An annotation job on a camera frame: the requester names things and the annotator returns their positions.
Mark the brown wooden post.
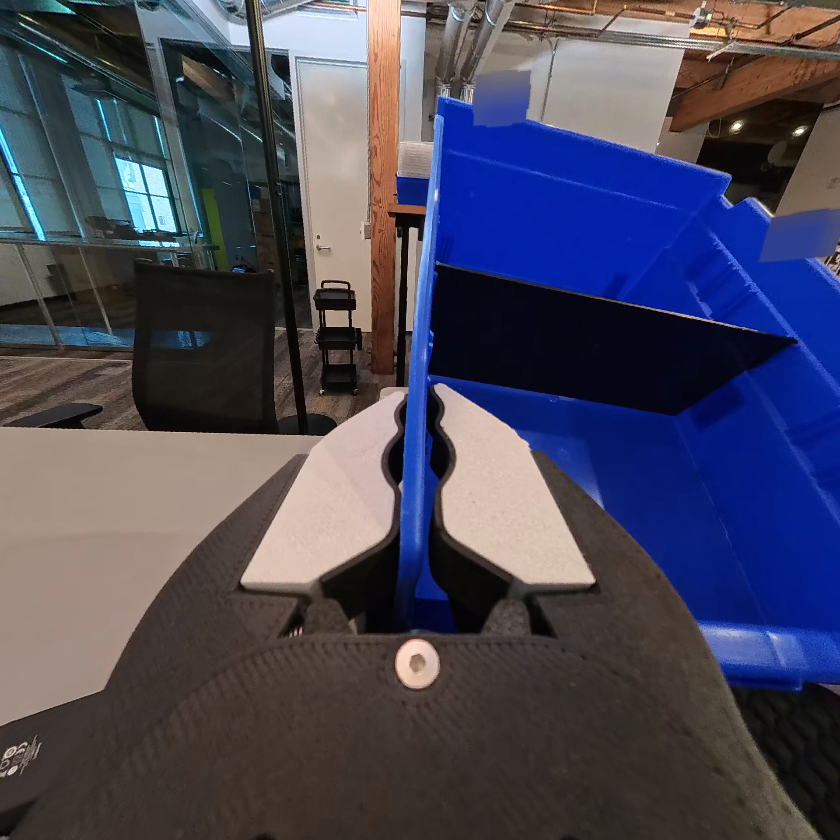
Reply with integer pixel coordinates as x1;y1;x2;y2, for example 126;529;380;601
367;0;404;376

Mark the blue plastic bin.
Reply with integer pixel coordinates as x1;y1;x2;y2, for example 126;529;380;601
398;95;840;693

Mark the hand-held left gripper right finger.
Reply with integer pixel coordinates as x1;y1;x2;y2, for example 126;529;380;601
427;384;598;618

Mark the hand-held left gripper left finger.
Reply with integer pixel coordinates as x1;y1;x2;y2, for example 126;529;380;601
242;392;405;618

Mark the black office chair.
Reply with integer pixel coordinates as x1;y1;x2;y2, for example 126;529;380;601
0;260;282;434

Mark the small blue bin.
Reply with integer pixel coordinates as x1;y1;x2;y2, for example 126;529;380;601
394;141;435;208

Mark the black utility cart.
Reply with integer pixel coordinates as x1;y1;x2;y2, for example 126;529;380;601
311;279;363;396

